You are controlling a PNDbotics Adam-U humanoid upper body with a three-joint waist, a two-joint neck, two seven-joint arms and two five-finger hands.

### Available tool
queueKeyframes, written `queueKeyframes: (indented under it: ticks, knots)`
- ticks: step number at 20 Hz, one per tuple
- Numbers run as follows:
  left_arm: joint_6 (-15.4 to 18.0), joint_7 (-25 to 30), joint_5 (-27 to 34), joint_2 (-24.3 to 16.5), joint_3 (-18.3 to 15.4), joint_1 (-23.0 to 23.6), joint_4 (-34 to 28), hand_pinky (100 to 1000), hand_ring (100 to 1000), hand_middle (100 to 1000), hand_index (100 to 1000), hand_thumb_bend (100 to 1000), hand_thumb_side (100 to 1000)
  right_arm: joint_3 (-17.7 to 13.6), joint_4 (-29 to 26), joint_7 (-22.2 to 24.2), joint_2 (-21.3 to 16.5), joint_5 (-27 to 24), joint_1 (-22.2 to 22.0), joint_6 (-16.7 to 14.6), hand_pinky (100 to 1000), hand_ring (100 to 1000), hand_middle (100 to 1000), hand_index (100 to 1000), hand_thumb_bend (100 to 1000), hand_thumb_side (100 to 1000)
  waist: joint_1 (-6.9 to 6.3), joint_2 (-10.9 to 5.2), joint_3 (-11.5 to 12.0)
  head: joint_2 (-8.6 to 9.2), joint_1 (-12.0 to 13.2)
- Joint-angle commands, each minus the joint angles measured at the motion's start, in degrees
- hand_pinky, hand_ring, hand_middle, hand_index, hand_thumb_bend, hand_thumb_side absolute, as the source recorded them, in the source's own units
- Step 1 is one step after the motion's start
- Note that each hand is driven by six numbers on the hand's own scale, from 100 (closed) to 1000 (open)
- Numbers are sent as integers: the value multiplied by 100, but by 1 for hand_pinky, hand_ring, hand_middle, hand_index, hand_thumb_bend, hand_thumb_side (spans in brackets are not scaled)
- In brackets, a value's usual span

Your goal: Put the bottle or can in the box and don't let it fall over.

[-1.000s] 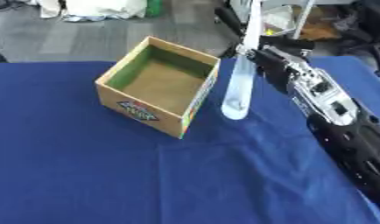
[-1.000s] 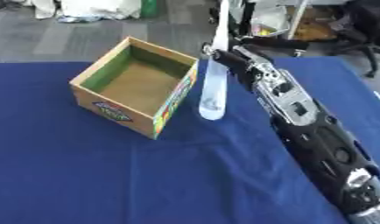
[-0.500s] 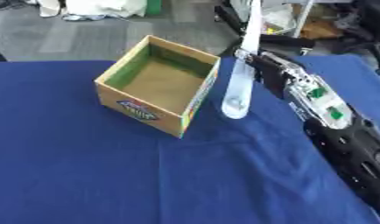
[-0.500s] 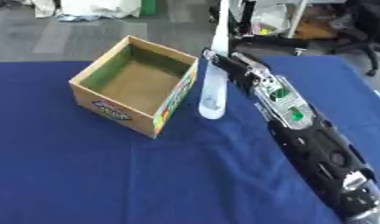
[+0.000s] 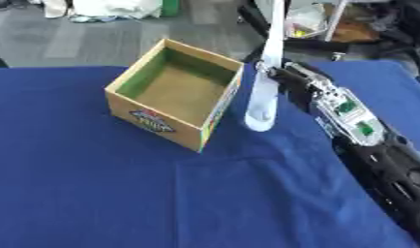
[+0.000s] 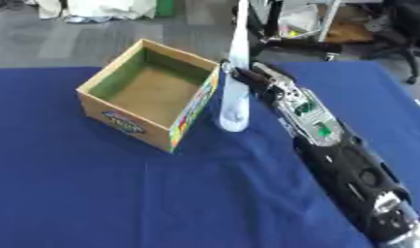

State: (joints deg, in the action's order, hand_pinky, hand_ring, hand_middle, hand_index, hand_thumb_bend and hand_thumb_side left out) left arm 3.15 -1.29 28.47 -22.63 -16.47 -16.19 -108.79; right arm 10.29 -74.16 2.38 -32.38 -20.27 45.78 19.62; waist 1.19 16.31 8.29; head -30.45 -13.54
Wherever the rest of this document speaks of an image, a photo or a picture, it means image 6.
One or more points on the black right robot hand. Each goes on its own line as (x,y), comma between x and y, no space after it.
(260,84)

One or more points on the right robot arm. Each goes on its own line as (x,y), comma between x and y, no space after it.
(343,158)

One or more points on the tan cardboard box green inside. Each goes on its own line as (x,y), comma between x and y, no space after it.
(146,93)

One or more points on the clear plastic bag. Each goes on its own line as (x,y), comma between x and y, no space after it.
(298,21)

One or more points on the white metal pole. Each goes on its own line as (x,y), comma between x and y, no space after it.
(328,19)

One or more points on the green upright panel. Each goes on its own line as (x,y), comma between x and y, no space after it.
(165,7)

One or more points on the black office chair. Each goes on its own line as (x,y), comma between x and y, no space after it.
(401,29)

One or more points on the white cloth heap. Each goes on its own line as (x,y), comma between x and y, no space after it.
(100,9)

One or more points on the black wheeled cart frame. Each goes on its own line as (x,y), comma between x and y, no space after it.
(287,45)

